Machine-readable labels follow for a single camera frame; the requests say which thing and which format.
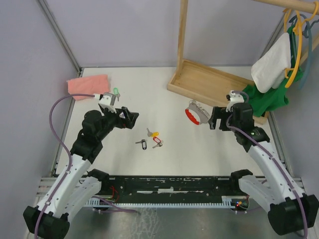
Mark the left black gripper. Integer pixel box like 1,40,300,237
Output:
97,106,139,140

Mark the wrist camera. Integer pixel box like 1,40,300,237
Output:
94,93,116,108
226,90,249,112

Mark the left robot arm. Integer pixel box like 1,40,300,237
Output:
23,107,139,239

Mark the green tag key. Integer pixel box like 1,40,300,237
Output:
113,88,121,101

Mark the purple cable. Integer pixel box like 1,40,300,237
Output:
228,91,309,237
34,93,96,237

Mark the red handled keyring holder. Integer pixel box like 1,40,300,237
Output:
185,100,211,125

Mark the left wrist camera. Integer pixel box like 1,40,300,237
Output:
94,93,116,108

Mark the white slotted cable duct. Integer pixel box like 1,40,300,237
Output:
82,195,250,208

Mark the teal hanger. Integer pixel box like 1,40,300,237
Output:
289,13,319,91

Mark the yellow hanger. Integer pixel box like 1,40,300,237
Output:
283,8,314,88

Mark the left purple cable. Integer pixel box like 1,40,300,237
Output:
34,93,96,237

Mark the red tag key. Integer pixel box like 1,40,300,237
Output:
153,136,163,148

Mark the green shirt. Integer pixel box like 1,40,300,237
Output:
243,26,303,117

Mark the black tag key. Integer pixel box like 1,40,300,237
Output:
135,139,147,150

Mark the white towel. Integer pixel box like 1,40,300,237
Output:
251,32,291,93

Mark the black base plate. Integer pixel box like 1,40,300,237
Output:
97,175,247,201

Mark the wooden clothes rack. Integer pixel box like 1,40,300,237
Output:
166,0,319,126

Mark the pink folded cloth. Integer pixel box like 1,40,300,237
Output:
67,74,110,95

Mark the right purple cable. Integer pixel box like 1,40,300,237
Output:
228,91,309,237

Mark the yellow tag key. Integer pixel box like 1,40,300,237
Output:
147,128,159,137

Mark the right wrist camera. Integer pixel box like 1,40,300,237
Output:
226,90,249,112

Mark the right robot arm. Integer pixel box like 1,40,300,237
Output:
208,103,319,238

